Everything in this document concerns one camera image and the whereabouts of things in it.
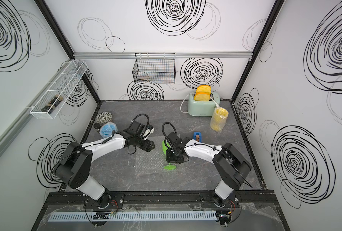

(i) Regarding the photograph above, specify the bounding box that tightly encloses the green plastic wine glass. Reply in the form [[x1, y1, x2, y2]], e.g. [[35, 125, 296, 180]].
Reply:
[[162, 141, 176, 170]]

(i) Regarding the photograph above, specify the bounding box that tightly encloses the blue plastic wine glass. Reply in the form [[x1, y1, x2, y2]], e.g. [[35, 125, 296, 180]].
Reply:
[[100, 122, 118, 136]]

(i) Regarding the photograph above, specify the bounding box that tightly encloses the blue tape dispenser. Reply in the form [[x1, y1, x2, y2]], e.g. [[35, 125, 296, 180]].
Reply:
[[193, 132, 202, 142]]

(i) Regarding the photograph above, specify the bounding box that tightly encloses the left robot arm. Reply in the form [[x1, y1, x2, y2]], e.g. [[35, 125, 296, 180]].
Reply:
[[52, 121, 155, 201]]

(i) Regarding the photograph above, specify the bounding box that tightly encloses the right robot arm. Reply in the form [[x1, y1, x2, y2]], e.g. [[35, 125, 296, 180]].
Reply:
[[165, 132, 252, 202]]

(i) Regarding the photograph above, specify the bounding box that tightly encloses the patterned small bowl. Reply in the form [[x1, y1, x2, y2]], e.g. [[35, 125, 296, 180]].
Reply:
[[95, 112, 113, 126]]

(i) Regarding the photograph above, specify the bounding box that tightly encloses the dark spice bottle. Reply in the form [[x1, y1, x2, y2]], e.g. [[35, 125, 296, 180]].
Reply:
[[93, 123, 101, 133]]

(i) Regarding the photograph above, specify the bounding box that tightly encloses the mint green toaster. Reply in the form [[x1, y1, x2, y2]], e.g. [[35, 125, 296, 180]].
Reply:
[[187, 92, 221, 116]]

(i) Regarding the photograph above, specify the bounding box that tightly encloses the front toast slice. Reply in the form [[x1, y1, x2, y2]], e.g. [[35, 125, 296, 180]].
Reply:
[[194, 92, 210, 102]]

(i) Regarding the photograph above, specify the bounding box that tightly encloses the toast slice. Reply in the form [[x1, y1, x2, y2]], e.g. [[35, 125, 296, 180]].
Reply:
[[196, 85, 212, 94], [194, 92, 210, 102]]

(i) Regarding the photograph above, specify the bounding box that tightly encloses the back toast slice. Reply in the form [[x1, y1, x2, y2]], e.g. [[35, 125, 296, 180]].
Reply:
[[196, 85, 212, 94]]

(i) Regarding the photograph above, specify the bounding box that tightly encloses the dark bottle in shelf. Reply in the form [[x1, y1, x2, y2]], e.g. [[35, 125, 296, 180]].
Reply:
[[41, 95, 63, 114]]

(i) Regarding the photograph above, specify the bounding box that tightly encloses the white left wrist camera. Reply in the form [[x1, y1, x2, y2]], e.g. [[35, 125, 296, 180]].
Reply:
[[143, 124, 154, 140]]

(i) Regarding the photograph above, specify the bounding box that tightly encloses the white toaster cable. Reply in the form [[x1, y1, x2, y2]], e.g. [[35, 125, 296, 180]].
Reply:
[[180, 93, 195, 114]]

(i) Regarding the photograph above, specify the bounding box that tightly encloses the white slotted cable duct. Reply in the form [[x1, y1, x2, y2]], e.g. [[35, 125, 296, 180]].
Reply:
[[48, 211, 217, 223]]

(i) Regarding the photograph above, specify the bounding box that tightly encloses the black wire basket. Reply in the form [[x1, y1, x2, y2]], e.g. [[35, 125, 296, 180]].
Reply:
[[132, 53, 176, 84]]

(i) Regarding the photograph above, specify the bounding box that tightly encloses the white wire shelf basket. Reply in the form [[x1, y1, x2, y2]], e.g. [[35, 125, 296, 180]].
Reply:
[[30, 60, 88, 119]]

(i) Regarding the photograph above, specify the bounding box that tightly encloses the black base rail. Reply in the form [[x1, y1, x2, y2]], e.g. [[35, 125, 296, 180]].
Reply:
[[44, 190, 277, 209]]

